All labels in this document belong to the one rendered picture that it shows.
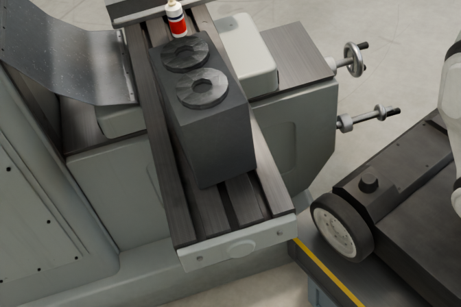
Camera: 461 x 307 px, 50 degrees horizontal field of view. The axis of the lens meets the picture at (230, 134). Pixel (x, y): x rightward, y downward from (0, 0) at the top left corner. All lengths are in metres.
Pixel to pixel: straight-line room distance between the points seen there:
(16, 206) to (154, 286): 0.59
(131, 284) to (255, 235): 0.91
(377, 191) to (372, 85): 1.19
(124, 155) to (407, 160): 0.78
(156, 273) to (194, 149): 0.93
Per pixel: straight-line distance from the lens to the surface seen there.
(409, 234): 1.32
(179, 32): 1.26
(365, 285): 1.43
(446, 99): 1.07
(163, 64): 0.90
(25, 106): 1.22
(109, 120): 1.30
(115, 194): 1.52
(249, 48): 1.37
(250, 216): 0.89
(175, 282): 1.76
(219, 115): 0.80
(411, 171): 1.40
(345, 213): 1.29
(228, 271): 1.77
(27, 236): 1.52
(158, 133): 1.05
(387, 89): 2.44
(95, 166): 1.41
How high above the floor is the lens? 1.70
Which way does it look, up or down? 49 degrees down
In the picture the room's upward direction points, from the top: 11 degrees counter-clockwise
